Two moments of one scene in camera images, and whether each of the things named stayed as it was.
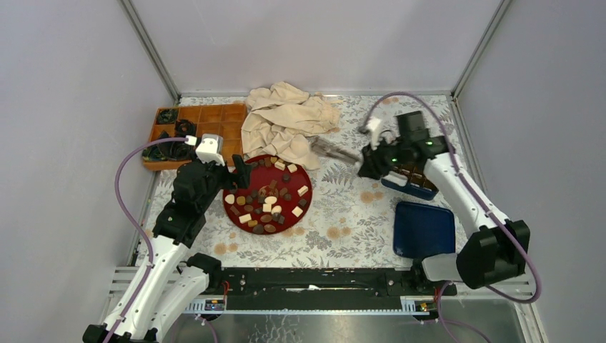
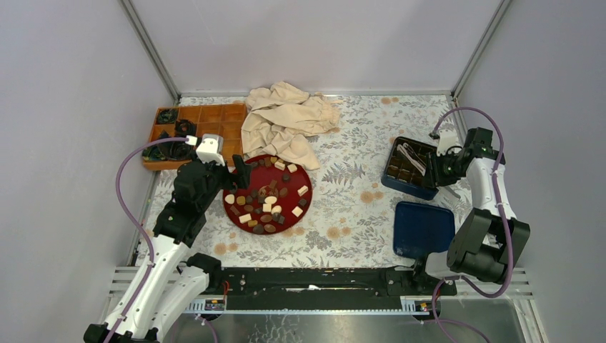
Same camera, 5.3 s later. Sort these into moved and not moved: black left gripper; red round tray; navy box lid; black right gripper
Moved: black right gripper
Not moved: black left gripper; navy box lid; red round tray
